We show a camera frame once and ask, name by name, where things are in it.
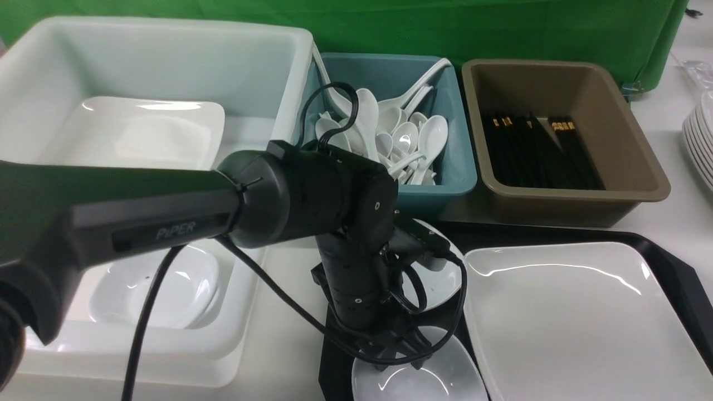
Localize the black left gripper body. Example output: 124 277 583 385
311 220 452 371

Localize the white bowl tray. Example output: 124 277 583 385
351 336 489 400
402 219 464 312

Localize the large white rice plate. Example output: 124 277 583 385
464 242 712 400

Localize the white soup spoon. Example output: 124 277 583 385
354 88 380 163

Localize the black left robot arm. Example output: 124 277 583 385
2 140 454 399

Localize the white square plate in tub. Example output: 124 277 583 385
38 96 225 170

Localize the black serving tray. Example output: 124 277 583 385
319 222 712 400

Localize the white spoon left front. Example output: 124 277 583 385
314 118 352 151

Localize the white spoon right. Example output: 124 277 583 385
408 116 448 185

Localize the white spoon leaning back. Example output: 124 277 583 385
378 58 452 112

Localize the long white ladle spoon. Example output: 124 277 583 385
311 41 355 118

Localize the black chopsticks pile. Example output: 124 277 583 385
481 113 605 190

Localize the teal plastic bin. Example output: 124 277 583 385
323 53 478 220

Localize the white bowl in tub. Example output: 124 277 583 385
89 246 219 329

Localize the large white plastic tub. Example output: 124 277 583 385
2 16 316 390

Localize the brown plastic bin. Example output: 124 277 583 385
462 59 671 227

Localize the metal binder clip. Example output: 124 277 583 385
621 81 647 102

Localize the stack of white plates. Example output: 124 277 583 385
682 91 712 190

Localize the clear plastic wrap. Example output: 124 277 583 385
680 60 712 91

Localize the black cable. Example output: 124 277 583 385
121 81 467 401

